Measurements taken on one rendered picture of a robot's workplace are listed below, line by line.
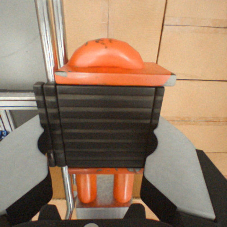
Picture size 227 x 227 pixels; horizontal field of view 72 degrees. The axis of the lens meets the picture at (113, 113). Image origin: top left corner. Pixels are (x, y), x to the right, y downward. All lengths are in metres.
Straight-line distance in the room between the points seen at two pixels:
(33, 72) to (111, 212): 1.22
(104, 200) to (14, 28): 1.25
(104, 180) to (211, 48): 0.67
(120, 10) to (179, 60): 0.29
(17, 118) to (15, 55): 0.45
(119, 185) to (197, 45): 0.64
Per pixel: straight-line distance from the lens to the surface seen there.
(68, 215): 0.23
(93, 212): 0.20
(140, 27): 0.65
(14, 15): 1.33
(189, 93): 0.77
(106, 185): 0.21
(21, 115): 1.26
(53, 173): 0.51
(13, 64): 1.38
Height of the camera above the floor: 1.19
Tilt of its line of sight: 63 degrees down
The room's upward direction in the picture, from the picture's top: 175 degrees clockwise
